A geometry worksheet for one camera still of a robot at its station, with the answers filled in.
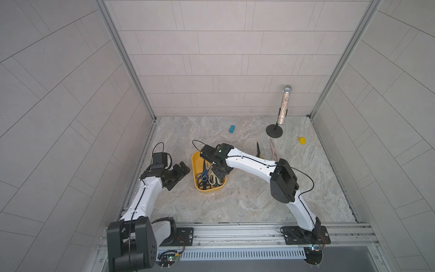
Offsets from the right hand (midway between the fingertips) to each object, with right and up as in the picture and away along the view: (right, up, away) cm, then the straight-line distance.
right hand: (223, 172), depth 87 cm
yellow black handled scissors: (+21, +8, +11) cm, 25 cm away
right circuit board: (+38, -30, -18) cm, 52 cm away
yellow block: (+50, +16, +18) cm, 55 cm away
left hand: (-18, +1, -2) cm, 19 cm away
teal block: (+5, +23, +22) cm, 32 cm away
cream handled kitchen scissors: (-5, -3, -1) cm, 6 cm away
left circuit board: (-22, -28, -22) cm, 42 cm away
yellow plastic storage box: (-14, +4, +6) cm, 16 cm away
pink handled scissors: (+30, +8, +11) cm, 32 cm away
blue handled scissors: (-10, -1, 0) cm, 10 cm away
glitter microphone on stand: (+33, +22, +21) cm, 45 cm away
